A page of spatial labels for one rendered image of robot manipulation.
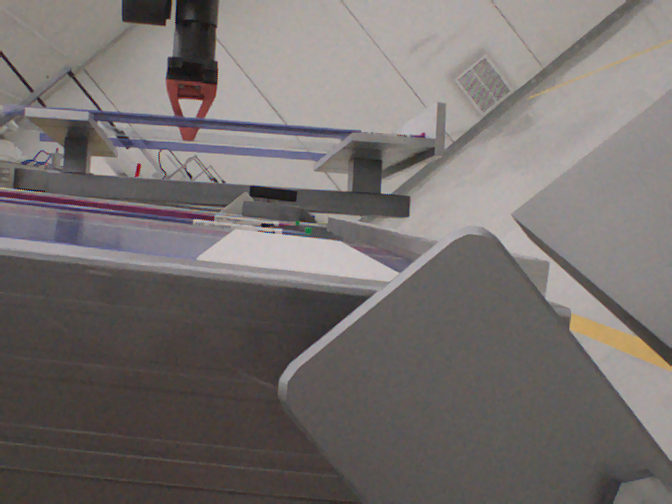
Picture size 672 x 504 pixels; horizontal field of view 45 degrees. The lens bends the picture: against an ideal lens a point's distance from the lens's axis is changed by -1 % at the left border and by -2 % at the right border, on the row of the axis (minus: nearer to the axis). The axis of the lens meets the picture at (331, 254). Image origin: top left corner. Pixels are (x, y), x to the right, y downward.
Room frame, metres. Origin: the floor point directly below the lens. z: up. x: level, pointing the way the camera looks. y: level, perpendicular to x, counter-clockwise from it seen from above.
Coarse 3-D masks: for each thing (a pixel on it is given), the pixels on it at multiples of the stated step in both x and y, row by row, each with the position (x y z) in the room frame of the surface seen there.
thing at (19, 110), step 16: (16, 112) 0.98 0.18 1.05; (96, 112) 0.99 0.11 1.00; (112, 112) 0.99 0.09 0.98; (208, 128) 1.01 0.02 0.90; (224, 128) 1.01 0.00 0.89; (240, 128) 1.01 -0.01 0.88; (256, 128) 1.01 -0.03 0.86; (272, 128) 1.01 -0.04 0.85; (288, 128) 1.01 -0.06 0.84; (304, 128) 1.01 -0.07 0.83; (320, 128) 1.02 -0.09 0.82
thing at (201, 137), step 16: (32, 128) 1.10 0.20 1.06; (112, 128) 1.11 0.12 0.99; (128, 128) 1.11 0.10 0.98; (144, 128) 1.11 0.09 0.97; (240, 144) 1.13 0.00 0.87; (256, 144) 1.13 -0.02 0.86; (272, 144) 1.13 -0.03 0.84; (288, 144) 1.13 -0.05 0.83; (304, 144) 1.13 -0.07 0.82; (320, 144) 1.13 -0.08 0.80; (336, 144) 1.14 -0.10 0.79
